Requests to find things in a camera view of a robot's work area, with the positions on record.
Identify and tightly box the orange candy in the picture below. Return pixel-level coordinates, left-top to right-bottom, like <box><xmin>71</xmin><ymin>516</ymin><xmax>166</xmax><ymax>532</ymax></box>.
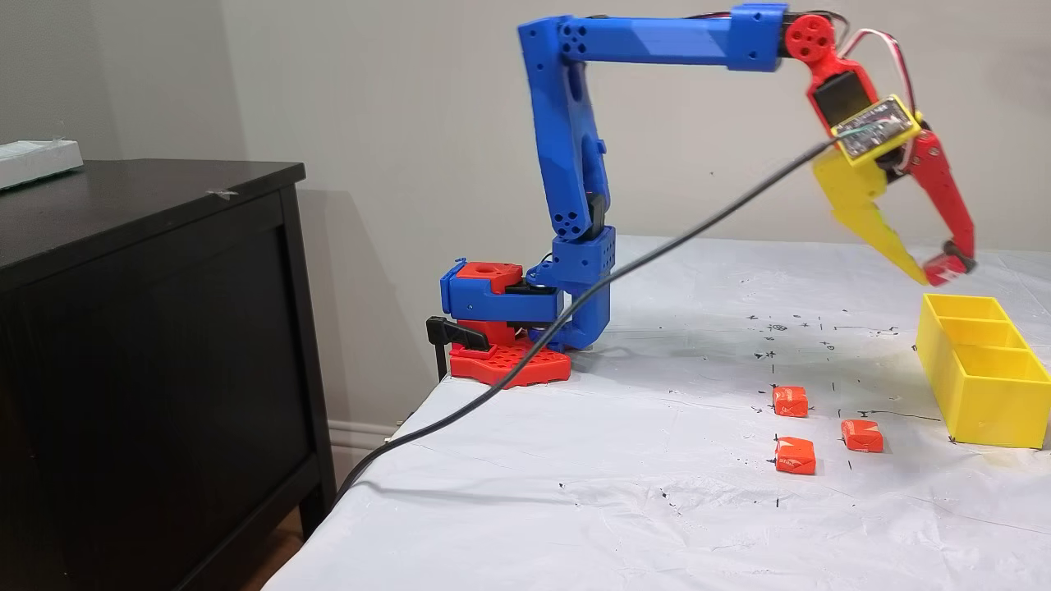
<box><xmin>840</xmin><ymin>419</ymin><xmax>885</xmax><ymax>454</ymax></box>
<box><xmin>774</xmin><ymin>437</ymin><xmax>818</xmax><ymax>476</ymax></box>
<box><xmin>772</xmin><ymin>386</ymin><xmax>810</xmax><ymax>419</ymax></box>

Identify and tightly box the white flat box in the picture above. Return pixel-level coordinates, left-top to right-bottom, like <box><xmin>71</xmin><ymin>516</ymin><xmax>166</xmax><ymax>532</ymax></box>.
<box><xmin>0</xmin><ymin>138</ymin><xmax>85</xmax><ymax>192</ymax></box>

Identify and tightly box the red candy with S print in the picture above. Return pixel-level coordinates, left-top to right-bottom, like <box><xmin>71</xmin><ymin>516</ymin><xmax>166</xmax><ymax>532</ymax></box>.
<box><xmin>924</xmin><ymin>253</ymin><xmax>970</xmax><ymax>286</ymax></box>

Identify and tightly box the camera board on yellow mount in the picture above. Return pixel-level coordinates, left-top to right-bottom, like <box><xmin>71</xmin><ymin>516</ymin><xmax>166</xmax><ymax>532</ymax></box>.
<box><xmin>829</xmin><ymin>94</ymin><xmax>922</xmax><ymax>167</ymax></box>

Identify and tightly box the white tablecloth with ink marks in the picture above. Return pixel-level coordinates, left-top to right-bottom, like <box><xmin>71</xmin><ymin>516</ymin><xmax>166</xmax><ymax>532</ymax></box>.
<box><xmin>263</xmin><ymin>236</ymin><xmax>1051</xmax><ymax>591</ymax></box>

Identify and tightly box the white baseboard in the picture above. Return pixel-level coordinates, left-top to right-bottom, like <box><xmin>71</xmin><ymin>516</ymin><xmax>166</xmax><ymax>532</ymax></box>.
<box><xmin>327</xmin><ymin>419</ymin><xmax>411</xmax><ymax>477</ymax></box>

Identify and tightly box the black table clamp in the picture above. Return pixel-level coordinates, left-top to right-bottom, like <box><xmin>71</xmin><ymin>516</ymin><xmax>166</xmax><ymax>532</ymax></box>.
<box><xmin>425</xmin><ymin>316</ymin><xmax>493</xmax><ymax>383</ymax></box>

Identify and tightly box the black camera cable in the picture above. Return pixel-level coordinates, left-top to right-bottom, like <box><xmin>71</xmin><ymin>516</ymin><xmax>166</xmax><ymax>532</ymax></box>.
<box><xmin>327</xmin><ymin>140</ymin><xmax>838</xmax><ymax>514</ymax></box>

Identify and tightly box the black wooden cabinet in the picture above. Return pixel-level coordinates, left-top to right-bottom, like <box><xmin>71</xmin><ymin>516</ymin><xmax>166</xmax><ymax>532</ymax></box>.
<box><xmin>0</xmin><ymin>158</ymin><xmax>339</xmax><ymax>591</ymax></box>

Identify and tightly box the yellow three-compartment box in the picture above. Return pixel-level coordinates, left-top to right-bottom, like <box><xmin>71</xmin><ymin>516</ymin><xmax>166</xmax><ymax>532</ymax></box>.
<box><xmin>916</xmin><ymin>293</ymin><xmax>1051</xmax><ymax>451</ymax></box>

